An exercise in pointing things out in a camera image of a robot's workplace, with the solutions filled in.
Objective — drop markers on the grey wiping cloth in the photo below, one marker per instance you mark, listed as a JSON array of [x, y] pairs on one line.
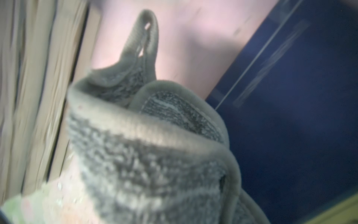
[[151, 151]]

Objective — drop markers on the blue book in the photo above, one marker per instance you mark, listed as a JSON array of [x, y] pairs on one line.
[[290, 104], [45, 46]]

